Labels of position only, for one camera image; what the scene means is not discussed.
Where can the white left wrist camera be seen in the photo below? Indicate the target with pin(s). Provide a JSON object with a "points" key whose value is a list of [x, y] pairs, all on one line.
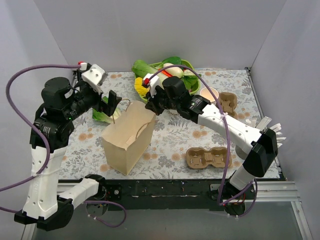
{"points": [[95, 77]]}

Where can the aluminium frame rail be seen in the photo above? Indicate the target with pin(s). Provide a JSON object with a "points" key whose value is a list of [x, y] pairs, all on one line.
{"points": [[279, 192]]}

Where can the brown paper takeout bag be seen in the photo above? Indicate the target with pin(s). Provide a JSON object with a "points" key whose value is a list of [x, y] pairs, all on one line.
{"points": [[125, 141]]}

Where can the floral table mat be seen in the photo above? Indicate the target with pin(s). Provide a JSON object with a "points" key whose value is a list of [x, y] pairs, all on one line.
{"points": [[172, 137]]}

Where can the grey cylindrical holder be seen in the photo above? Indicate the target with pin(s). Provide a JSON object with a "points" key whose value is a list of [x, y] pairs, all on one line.
{"points": [[240, 153]]}

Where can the white paper coffee cup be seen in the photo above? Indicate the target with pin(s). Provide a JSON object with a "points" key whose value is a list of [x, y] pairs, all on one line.
{"points": [[173, 113]]}

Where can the orange carrot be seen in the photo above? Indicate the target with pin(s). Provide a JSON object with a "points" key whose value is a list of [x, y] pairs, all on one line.
{"points": [[166, 73]]}

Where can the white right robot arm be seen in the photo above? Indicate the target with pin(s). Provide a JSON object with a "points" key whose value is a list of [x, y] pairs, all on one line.
{"points": [[260, 146]]}

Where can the white radish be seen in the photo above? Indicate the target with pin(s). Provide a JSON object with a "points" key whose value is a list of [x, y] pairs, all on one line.
{"points": [[174, 71]]}

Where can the green plastic tray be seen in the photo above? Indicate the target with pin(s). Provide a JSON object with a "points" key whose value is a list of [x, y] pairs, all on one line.
{"points": [[162, 76]]}

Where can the small green lettuce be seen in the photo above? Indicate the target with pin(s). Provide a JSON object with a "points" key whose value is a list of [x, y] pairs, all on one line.
{"points": [[102, 117]]}

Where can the stack of white paper cups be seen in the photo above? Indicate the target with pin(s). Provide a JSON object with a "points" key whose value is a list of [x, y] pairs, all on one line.
{"points": [[205, 93]]}

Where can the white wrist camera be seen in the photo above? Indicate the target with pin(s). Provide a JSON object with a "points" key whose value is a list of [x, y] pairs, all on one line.
{"points": [[151, 81], [95, 77]]}

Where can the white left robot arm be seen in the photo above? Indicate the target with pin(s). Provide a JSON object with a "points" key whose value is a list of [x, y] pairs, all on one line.
{"points": [[49, 138]]}

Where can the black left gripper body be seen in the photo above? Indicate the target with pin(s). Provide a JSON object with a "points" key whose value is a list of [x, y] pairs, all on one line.
{"points": [[100, 103]]}

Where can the green napa cabbage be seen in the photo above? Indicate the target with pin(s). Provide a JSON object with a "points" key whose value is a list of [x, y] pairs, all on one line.
{"points": [[140, 68]]}

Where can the green bok choy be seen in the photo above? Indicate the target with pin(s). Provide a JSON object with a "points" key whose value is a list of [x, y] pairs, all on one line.
{"points": [[189, 78]]}

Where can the black base bar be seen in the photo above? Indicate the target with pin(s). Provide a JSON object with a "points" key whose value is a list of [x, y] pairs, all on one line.
{"points": [[162, 194]]}

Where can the brown pulp cup carrier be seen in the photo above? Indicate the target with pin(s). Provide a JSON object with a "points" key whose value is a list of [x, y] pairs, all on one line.
{"points": [[199, 158], [228, 102]]}

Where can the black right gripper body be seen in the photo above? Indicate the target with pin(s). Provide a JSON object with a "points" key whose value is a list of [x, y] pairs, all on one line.
{"points": [[153, 102]]}

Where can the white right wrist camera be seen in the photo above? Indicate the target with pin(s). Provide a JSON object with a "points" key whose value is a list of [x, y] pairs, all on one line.
{"points": [[151, 81]]}

